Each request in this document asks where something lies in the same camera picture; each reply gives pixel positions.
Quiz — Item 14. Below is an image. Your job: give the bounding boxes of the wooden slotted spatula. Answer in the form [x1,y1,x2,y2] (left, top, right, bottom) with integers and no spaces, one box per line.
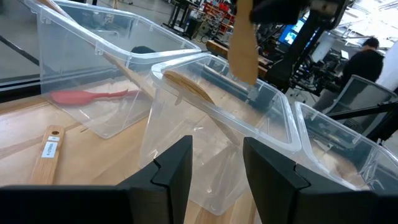
[29,124,65,185]

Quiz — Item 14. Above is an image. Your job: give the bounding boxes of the wooden angled spatula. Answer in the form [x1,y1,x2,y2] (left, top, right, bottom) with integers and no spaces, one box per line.
[228,0,259,85]

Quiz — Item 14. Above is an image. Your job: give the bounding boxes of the grey mesh office chair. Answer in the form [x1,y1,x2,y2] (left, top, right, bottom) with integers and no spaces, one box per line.
[313,74,398,138]

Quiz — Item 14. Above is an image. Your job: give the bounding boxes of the lit blue monitor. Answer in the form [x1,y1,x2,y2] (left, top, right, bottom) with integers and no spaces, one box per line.
[277,18,307,46]

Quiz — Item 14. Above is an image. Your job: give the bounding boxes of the long wooden turner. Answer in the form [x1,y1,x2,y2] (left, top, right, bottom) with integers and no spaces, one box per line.
[37,0,156,99]

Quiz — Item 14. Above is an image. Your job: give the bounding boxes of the red silicone spatula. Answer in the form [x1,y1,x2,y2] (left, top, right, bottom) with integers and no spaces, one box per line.
[50,89,141,106]

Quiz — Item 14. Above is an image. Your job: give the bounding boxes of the person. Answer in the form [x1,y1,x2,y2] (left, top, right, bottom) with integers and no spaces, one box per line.
[341,36,385,94]

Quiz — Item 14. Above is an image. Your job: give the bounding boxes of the red shelf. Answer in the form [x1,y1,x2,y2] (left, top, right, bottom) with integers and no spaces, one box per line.
[201,0,236,35]

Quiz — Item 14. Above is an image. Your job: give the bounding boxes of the wooden salad fork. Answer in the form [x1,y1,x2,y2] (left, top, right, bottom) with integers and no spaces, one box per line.
[163,70,242,147]

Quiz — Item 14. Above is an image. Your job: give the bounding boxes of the clear plastic bin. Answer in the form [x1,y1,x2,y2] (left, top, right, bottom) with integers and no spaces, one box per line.
[23,0,203,140]
[139,52,303,216]
[292,101,398,192]

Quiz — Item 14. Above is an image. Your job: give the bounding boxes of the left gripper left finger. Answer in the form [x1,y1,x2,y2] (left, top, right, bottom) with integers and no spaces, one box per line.
[0,135,194,224]

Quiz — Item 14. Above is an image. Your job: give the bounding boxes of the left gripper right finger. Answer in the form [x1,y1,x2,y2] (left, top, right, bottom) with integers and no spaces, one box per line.
[243,136,398,224]

